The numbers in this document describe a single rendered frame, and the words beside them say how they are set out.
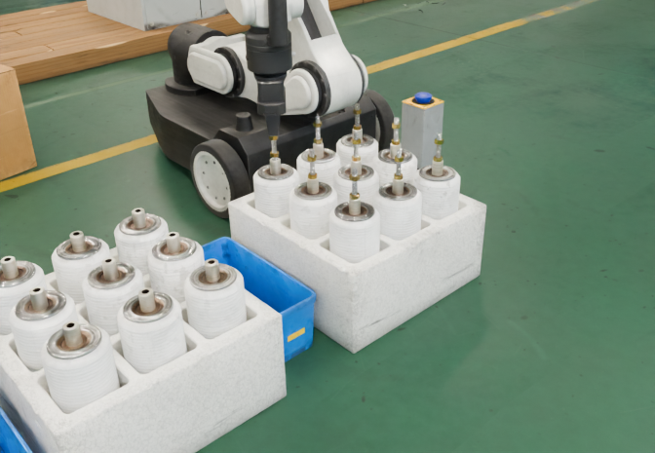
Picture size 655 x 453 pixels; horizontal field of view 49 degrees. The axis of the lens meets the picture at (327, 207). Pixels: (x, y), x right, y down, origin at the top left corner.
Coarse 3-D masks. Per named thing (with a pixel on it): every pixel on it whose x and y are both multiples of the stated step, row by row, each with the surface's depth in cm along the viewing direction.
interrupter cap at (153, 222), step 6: (132, 216) 134; (150, 216) 134; (156, 216) 133; (126, 222) 132; (132, 222) 132; (150, 222) 132; (156, 222) 132; (120, 228) 130; (126, 228) 130; (132, 228) 131; (138, 228) 130; (144, 228) 130; (150, 228) 130; (156, 228) 130; (126, 234) 129; (132, 234) 128; (138, 234) 128; (144, 234) 128
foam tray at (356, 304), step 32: (256, 224) 148; (288, 224) 148; (448, 224) 144; (480, 224) 152; (288, 256) 143; (320, 256) 134; (384, 256) 134; (416, 256) 140; (448, 256) 148; (480, 256) 156; (320, 288) 138; (352, 288) 130; (384, 288) 136; (416, 288) 144; (448, 288) 152; (320, 320) 142; (352, 320) 133; (384, 320) 140; (352, 352) 137
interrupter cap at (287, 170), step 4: (284, 164) 153; (260, 168) 151; (264, 168) 151; (268, 168) 151; (284, 168) 151; (288, 168) 151; (260, 172) 149; (264, 172) 149; (268, 172) 150; (284, 172) 150; (288, 172) 149; (292, 172) 149; (260, 176) 148; (264, 176) 147; (268, 176) 148; (272, 176) 147; (276, 176) 147; (280, 176) 148; (284, 176) 147; (288, 176) 147
